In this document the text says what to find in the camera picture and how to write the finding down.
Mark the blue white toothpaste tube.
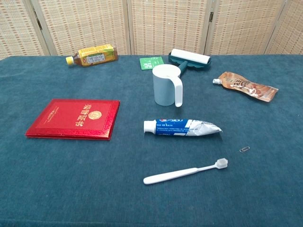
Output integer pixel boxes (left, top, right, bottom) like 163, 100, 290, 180
143, 118, 223, 137

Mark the white toothbrush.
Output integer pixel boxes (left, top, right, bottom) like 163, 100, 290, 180
143, 158, 229, 185

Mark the green sachet packet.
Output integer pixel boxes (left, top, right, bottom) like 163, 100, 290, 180
139, 56, 164, 71

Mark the teal lint roller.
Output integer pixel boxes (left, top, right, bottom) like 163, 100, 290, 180
168, 48, 212, 76

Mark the tea bottle with yellow label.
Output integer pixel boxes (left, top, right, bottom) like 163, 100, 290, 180
65, 44, 118, 68

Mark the red certificate book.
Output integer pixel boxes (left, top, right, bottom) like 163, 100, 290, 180
25, 98, 121, 141

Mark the woven folding screen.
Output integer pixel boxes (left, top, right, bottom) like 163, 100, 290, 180
0, 0, 303, 60

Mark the brown spout pouch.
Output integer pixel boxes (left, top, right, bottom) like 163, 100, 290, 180
212, 71, 279, 103

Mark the blue table cloth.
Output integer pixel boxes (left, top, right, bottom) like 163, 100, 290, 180
0, 54, 303, 227

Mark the white mug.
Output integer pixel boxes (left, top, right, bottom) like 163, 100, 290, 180
152, 64, 184, 108

